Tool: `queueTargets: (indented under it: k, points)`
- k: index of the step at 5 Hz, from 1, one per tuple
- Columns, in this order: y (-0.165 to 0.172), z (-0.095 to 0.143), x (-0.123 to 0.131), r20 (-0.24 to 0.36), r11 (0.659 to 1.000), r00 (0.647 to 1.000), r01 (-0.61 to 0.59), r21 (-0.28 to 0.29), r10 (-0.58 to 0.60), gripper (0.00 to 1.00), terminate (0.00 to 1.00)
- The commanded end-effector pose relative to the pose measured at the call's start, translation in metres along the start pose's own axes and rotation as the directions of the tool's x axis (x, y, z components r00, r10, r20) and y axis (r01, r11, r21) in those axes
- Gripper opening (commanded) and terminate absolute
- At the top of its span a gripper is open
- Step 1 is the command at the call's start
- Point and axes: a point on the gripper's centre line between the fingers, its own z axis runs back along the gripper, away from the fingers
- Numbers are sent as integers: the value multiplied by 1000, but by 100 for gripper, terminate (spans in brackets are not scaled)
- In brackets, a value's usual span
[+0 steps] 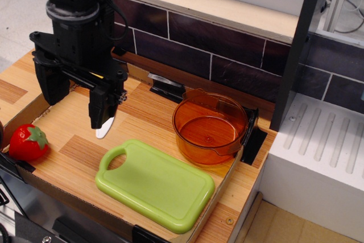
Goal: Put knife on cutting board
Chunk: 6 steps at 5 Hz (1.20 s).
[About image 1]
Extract orange transparent plastic pot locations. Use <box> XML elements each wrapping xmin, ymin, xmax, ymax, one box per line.
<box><xmin>172</xmin><ymin>89</ymin><xmax>249</xmax><ymax>166</ymax></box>

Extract cardboard fence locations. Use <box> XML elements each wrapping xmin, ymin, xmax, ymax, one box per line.
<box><xmin>1</xmin><ymin>53</ymin><xmax>276</xmax><ymax>242</ymax></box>

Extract green plastic cutting board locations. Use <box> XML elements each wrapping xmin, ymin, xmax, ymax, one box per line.
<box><xmin>95</xmin><ymin>139</ymin><xmax>215</xmax><ymax>234</ymax></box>

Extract yellow handled white toy knife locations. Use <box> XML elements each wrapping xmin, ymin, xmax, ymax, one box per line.
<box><xmin>96</xmin><ymin>117</ymin><xmax>115</xmax><ymax>139</ymax></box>

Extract white dish drying rack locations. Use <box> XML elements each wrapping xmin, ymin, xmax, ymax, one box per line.
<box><xmin>259</xmin><ymin>94</ymin><xmax>363</xmax><ymax>242</ymax></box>

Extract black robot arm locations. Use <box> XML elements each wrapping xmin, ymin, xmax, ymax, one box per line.
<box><xmin>30</xmin><ymin>0</ymin><xmax>127</xmax><ymax>129</ymax></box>

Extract dark grey vertical post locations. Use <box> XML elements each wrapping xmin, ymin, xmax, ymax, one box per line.
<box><xmin>270</xmin><ymin>0</ymin><xmax>319</xmax><ymax>131</ymax></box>

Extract red toy strawberry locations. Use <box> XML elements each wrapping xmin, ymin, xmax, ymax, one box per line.
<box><xmin>9</xmin><ymin>124</ymin><xmax>49</xmax><ymax>161</ymax></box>

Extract aluminium frame profile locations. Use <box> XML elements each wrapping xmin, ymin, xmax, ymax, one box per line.
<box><xmin>325</xmin><ymin>0</ymin><xmax>355</xmax><ymax>33</ymax></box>

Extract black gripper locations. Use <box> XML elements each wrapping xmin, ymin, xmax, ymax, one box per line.
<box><xmin>30</xmin><ymin>12</ymin><xmax>127</xmax><ymax>129</ymax></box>

